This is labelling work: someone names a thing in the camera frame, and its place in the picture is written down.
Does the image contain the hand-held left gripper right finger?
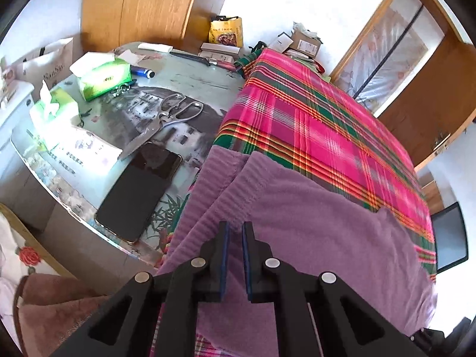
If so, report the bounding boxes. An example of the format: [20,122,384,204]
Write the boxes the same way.
[242,222,428,357]

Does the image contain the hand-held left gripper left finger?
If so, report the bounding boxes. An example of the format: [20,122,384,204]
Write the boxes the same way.
[48,221,229,357]

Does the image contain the purple pants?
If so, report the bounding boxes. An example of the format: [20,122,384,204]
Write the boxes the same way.
[154,147,437,357]

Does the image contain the black smartphone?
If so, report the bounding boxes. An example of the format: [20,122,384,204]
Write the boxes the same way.
[94,141,184,245]

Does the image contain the pink plaid bed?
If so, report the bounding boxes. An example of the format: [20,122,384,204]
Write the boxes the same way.
[149,48,437,357]

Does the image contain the metal kitchen scissors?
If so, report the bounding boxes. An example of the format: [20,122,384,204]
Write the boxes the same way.
[118,93,204,161]

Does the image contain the brown blanket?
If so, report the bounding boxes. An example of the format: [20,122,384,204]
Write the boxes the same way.
[13,273,112,357]

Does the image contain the printed glass coffee table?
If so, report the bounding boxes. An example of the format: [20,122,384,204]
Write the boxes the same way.
[10,41,246,268]

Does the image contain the white printed packet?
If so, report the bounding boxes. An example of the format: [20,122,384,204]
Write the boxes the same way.
[39,126,123,179]

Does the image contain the wooden board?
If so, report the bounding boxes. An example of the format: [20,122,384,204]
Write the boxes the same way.
[416,171,445,214]

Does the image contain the floral bedding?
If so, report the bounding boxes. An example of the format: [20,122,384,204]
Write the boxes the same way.
[0,212,49,318]

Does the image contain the kitchen knife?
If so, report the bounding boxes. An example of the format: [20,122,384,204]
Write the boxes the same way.
[169,50,239,73]

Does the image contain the black office chair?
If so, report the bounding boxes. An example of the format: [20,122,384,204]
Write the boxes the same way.
[433,201,469,273]

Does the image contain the white flat box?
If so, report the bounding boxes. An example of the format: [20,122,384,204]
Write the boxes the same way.
[200,42,240,60]

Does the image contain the green tissue pack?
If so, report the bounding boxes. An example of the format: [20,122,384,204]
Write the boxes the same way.
[29,80,80,138]
[69,53,132,102]

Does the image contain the cardboard box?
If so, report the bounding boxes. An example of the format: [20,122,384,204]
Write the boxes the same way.
[288,30,322,58]

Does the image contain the yellow box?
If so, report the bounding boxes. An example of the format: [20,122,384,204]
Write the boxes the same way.
[208,15,244,48]

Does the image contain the metal door lock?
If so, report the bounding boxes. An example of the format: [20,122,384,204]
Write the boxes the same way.
[431,130,452,153]

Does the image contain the wooden door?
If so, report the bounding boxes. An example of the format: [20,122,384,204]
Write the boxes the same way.
[375,26,476,172]

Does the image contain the white cabinet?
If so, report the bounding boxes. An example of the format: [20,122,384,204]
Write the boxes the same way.
[0,80,36,194]

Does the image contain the clear door curtain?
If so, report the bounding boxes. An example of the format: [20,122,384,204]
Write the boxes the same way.
[344,0,445,118]

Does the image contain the white shopping bag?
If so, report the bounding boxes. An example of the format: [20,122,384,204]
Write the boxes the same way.
[22,37,74,99]

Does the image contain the wooden wardrobe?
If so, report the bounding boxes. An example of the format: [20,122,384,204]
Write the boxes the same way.
[81,0,239,54]

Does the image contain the wooden door frame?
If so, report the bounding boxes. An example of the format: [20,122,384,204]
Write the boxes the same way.
[330,0,462,82]

